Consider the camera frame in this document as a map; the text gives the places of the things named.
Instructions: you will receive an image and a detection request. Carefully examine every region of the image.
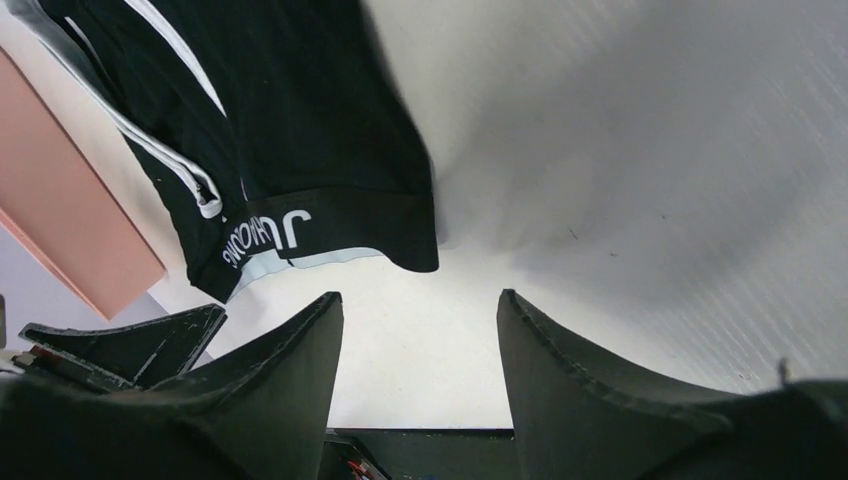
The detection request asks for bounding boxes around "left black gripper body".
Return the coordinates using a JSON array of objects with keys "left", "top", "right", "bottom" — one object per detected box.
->
[{"left": 1, "top": 304, "right": 227, "bottom": 394}]

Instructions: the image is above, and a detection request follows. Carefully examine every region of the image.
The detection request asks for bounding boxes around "pink divided organizer tray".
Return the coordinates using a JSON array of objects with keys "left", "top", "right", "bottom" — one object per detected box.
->
[{"left": 1, "top": 53, "right": 165, "bottom": 321}]

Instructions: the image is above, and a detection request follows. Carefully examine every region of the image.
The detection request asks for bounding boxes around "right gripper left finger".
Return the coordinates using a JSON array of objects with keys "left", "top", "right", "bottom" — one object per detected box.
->
[{"left": 1, "top": 292, "right": 344, "bottom": 479}]

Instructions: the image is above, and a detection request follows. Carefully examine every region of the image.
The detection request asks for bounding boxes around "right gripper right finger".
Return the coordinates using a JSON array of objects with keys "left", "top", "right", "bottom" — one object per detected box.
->
[{"left": 497, "top": 289, "right": 847, "bottom": 479}]

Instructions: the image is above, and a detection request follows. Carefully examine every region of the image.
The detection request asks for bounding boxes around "black underwear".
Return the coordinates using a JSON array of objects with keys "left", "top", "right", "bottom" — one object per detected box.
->
[{"left": 4, "top": 1, "right": 439, "bottom": 302}]

